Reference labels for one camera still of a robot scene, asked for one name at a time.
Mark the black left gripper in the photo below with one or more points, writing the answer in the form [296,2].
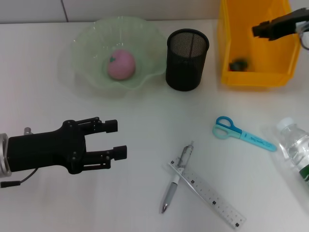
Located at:
[43,152]

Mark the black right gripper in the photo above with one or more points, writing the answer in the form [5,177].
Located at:
[287,21]

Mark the green plastic wrapper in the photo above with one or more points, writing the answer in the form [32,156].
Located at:
[238,64]

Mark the pink peach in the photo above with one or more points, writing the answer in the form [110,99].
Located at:
[120,64]

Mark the white grey ballpoint pen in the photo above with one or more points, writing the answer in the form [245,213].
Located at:
[172,191]

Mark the blue scissors with sheath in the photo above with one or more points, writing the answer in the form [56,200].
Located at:
[231,131]

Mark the transparent plastic ruler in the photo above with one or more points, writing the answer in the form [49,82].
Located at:
[212,195]

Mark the clear water bottle green label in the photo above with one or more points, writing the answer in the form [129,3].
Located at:
[295,145]

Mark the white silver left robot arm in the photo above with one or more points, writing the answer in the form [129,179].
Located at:
[3,157]

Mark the black mesh pen holder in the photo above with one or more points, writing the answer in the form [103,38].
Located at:
[183,72]

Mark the green glass fruit plate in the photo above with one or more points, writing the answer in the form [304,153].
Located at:
[91,48]

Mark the yellow plastic bin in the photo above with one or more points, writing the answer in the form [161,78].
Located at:
[265,55]

